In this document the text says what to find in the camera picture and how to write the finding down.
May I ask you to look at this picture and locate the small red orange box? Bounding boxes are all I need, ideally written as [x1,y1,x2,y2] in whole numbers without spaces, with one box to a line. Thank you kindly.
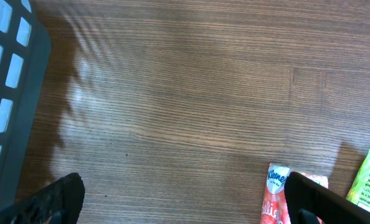
[260,163,328,224]

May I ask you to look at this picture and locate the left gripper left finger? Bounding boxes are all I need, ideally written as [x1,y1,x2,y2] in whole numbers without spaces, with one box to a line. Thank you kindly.
[0,172,85,224]

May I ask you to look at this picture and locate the grey plastic mesh basket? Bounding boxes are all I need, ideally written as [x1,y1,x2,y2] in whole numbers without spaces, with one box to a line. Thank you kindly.
[0,1,52,211]

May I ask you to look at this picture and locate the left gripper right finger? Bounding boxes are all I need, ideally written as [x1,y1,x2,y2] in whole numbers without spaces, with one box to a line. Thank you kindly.
[284,172,370,224]

